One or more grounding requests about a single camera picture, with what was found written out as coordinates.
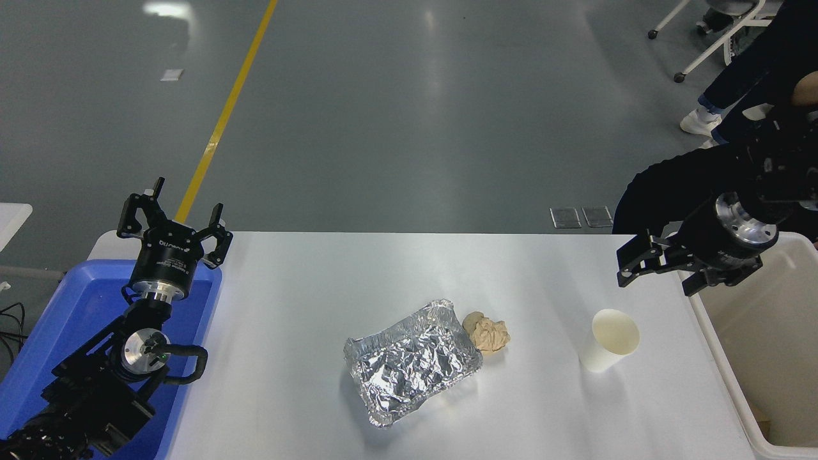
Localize crumpled silver foil tray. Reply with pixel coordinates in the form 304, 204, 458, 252
343, 298, 484, 428

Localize blue plastic tray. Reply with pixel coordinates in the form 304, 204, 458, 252
0, 259, 223, 460

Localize white paper cup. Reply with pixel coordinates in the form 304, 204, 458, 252
578, 309, 641, 372

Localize large pale plastic bin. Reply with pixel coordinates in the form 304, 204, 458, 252
686, 231, 818, 460

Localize white side table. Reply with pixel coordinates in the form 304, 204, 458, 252
0, 203, 33, 254

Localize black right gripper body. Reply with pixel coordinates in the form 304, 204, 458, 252
677, 203, 765, 277

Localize white wheeled chair frame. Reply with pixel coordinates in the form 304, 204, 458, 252
647, 0, 784, 84

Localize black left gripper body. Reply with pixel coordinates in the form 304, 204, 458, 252
130, 222, 205, 298

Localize crumpled tan paper ball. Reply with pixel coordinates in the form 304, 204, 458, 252
461, 311, 511, 353

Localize person with white shoes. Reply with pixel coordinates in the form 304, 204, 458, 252
679, 0, 818, 149

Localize black cables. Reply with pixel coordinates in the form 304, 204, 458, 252
0, 302, 27, 366

